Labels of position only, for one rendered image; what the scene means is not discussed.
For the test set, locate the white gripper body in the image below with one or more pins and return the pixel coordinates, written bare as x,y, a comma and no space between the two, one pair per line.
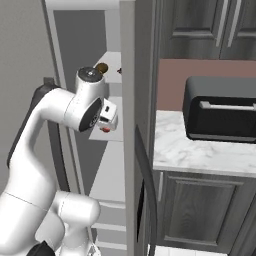
111,123

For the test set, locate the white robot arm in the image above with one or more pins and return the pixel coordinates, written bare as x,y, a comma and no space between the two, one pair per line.
30,166

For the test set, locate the red steak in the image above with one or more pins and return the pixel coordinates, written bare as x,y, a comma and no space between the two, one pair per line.
106,129

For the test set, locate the white freezer rack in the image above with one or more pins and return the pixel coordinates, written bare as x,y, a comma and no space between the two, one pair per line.
115,136
111,180
113,63

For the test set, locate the small dark red fish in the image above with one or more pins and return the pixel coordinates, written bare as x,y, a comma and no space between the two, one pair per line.
119,70

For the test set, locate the brown kiwi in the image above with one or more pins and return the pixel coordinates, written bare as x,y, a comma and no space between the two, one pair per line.
102,68

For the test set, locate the grey freezer door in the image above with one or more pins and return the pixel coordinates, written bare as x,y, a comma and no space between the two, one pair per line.
138,66

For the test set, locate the white freezer drawer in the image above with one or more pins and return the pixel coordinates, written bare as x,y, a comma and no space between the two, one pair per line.
111,213

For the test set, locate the grey freezer cabinet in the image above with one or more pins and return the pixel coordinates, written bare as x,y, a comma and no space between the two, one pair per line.
80,30

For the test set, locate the grey base cupboard door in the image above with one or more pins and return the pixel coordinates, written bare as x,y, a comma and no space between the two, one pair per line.
203,213

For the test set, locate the black toaster oven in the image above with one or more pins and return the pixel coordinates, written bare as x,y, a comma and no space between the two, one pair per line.
220,120

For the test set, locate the grey wall cupboard door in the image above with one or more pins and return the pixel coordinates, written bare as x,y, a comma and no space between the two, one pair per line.
248,30
190,30

